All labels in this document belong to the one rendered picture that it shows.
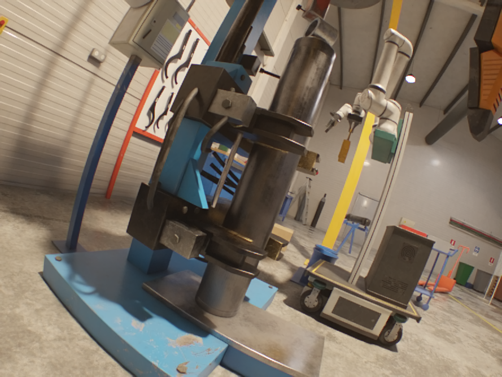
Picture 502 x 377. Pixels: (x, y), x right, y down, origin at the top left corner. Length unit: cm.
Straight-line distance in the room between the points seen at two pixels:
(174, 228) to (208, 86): 49
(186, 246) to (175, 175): 25
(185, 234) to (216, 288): 36
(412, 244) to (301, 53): 141
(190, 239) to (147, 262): 56
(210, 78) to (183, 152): 27
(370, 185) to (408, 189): 187
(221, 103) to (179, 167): 26
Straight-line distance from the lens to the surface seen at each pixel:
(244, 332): 114
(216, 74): 90
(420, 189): 1255
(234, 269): 88
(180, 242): 85
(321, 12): 168
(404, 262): 191
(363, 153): 370
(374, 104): 196
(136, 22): 146
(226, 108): 84
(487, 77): 37
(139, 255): 138
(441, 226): 1291
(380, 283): 192
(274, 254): 127
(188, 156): 89
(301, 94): 110
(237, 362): 112
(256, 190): 101
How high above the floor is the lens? 74
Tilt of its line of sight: 1 degrees down
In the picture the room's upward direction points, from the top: 21 degrees clockwise
